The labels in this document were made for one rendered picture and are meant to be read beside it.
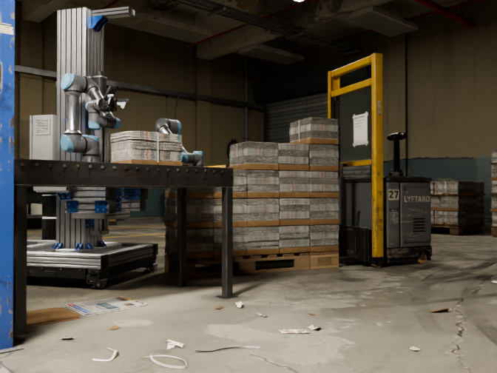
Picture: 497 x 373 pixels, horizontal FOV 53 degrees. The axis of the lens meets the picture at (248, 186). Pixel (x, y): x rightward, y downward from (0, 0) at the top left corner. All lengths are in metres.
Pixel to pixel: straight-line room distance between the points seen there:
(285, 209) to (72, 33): 2.14
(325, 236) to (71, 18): 2.67
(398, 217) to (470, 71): 6.06
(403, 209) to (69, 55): 3.05
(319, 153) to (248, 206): 0.80
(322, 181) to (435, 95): 6.45
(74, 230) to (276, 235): 1.58
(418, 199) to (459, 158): 5.47
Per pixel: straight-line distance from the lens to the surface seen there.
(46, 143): 4.07
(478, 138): 10.10
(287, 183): 4.20
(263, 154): 4.11
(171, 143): 3.34
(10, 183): 2.29
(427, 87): 10.68
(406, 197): 4.70
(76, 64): 4.09
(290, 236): 4.22
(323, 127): 4.41
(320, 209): 4.35
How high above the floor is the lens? 0.64
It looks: 1 degrees up
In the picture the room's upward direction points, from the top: straight up
